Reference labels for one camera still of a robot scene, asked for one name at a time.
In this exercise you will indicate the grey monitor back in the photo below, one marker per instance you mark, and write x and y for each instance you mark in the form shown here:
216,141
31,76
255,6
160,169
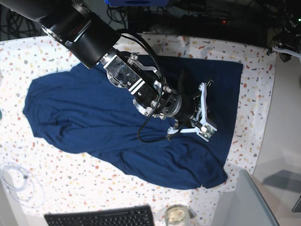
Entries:
243,207

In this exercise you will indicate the terrazzo pattern table cloth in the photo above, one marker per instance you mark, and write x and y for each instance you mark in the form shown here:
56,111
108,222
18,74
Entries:
79,182

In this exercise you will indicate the navy blue t-shirt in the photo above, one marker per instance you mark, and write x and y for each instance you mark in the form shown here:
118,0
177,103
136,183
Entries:
81,111

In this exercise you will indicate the clear glass jar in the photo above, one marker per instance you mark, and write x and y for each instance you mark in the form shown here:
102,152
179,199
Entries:
177,215

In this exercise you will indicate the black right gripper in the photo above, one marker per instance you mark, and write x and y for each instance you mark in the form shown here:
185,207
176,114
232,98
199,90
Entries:
188,105

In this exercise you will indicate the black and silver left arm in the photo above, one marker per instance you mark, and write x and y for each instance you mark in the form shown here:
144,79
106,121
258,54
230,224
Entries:
292,17

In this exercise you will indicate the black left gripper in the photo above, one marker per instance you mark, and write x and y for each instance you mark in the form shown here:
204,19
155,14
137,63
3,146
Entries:
288,41

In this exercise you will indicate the black computer keyboard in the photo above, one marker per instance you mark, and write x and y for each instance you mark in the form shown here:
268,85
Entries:
134,216

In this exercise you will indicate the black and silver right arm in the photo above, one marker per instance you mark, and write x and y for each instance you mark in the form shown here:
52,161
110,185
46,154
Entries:
92,41

